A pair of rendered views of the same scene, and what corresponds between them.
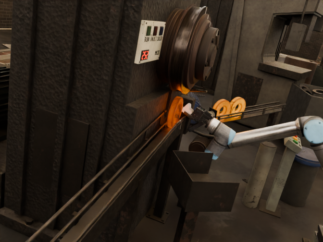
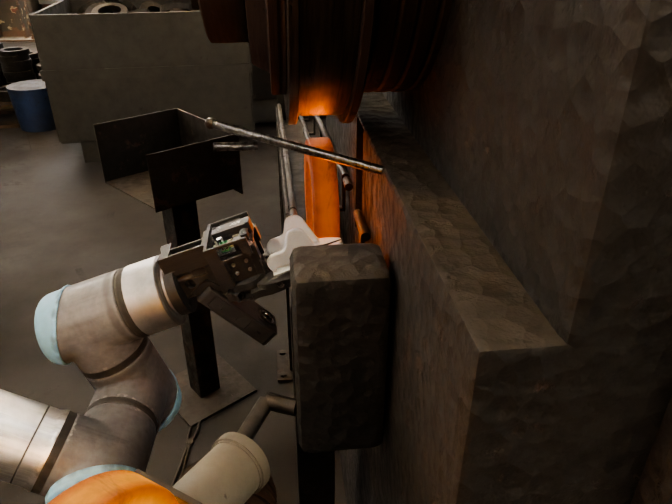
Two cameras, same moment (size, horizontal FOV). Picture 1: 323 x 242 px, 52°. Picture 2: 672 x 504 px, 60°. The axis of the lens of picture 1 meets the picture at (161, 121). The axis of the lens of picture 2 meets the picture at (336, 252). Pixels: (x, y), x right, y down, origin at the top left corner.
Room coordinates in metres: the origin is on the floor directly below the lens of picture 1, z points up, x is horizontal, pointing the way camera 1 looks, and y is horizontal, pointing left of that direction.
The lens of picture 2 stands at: (2.51, -0.33, 1.09)
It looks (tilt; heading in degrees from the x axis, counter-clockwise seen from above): 29 degrees down; 158
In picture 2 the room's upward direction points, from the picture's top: straight up
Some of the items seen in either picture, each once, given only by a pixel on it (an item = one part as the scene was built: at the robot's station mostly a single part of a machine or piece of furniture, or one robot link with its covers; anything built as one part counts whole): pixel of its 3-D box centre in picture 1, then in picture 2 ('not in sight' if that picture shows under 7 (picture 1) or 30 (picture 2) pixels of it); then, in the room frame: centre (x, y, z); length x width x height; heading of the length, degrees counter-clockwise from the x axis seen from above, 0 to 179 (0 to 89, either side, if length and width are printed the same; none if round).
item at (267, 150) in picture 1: (258, 175); not in sight; (2.27, -0.81, 0.26); 0.12 x 0.12 x 0.52
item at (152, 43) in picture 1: (151, 41); not in sight; (1.52, 0.12, 1.15); 0.26 x 0.02 x 0.18; 164
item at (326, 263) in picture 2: (183, 114); (342, 351); (2.04, -0.13, 0.68); 0.11 x 0.08 x 0.24; 74
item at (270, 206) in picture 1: (282, 174); not in sight; (2.27, -0.97, 0.31); 0.24 x 0.16 x 0.62; 164
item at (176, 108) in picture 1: (175, 112); (320, 205); (1.82, -0.07, 0.75); 0.18 x 0.03 x 0.18; 164
